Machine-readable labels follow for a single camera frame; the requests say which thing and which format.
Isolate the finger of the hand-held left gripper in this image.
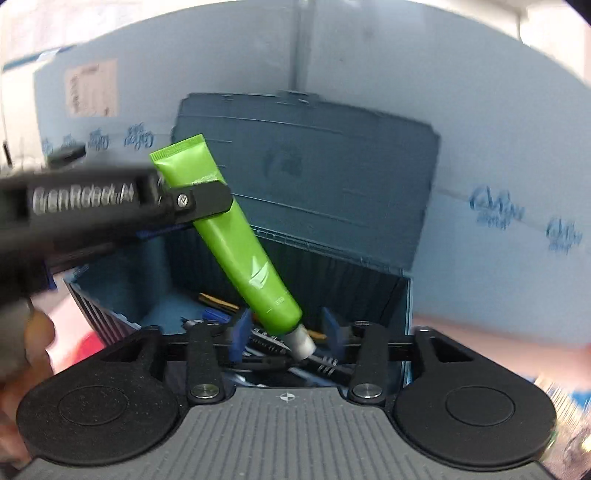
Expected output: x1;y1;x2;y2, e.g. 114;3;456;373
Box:
157;182;233;228

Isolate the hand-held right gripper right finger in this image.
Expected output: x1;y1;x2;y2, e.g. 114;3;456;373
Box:
321;307;482;406

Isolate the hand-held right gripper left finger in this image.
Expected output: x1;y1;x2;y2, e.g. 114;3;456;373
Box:
99;308;254;406

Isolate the green tube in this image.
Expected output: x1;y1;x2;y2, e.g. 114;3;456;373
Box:
150;134;317;361

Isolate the blue plastic storage box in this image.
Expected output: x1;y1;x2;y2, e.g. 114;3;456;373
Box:
64;90;443;389

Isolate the person's left hand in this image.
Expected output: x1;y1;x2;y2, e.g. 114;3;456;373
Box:
0;311;57;468

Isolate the blue pen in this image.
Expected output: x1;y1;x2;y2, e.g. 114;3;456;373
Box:
181;308;232;324

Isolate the yellow black pen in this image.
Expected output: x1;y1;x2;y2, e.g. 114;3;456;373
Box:
198;292;241;311

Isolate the white shipping label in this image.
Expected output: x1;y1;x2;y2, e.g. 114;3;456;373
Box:
65;59;119;117

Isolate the red object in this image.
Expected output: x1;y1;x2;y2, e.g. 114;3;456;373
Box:
46;323;112;371

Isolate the light blue box with label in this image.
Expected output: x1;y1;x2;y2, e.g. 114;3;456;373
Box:
0;9;303;282

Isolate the light blue cardboard box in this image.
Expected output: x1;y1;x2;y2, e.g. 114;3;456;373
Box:
295;0;591;326

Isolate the printed mat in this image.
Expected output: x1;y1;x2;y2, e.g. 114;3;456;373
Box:
531;374;591;480

